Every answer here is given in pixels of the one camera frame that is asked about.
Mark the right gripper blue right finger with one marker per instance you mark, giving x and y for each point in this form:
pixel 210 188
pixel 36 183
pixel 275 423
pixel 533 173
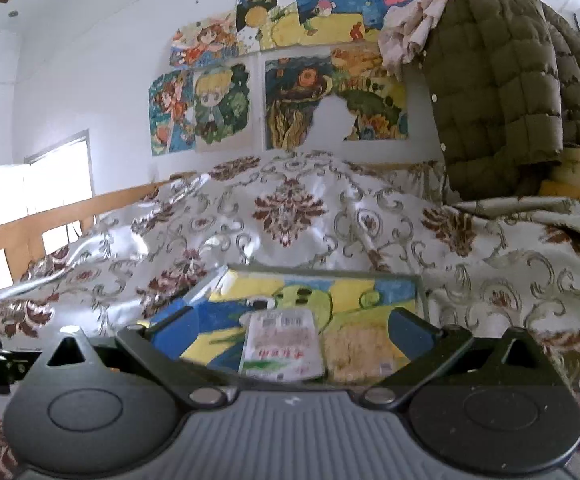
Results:
pixel 431 352

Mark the floral white bed cover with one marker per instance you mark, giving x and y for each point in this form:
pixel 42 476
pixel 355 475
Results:
pixel 485 265

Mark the starry swirl wall painting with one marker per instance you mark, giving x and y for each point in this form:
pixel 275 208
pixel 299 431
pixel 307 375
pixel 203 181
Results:
pixel 296 86

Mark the grey tray with painted liner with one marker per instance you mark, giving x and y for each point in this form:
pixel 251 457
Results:
pixel 351 310

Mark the pink floral cloth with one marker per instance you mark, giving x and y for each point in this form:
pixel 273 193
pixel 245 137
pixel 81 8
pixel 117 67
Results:
pixel 405 31

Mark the white green snack packet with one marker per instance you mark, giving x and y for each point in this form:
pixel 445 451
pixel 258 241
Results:
pixel 282 346

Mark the anime girl wall painting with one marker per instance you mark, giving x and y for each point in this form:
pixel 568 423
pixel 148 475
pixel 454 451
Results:
pixel 171 113

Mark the window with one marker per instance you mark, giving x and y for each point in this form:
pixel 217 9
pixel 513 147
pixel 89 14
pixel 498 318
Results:
pixel 60 175

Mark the blue sea wall painting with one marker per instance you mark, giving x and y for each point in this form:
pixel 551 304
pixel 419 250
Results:
pixel 340 21

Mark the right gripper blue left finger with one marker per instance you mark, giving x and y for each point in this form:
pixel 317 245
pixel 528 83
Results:
pixel 156 349

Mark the yellow flower wall painting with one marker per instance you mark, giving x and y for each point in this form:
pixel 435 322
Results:
pixel 264 25

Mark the upper anime girl painting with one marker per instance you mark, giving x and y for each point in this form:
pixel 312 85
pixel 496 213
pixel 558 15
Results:
pixel 204 43

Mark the blond boy wall painting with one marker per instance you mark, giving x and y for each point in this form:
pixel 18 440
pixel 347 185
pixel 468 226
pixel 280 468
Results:
pixel 222 105

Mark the olive quilted down jacket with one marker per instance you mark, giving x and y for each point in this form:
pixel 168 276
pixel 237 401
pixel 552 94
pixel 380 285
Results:
pixel 504 78

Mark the wooden bed frame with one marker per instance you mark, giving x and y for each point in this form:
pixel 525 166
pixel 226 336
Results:
pixel 21 239

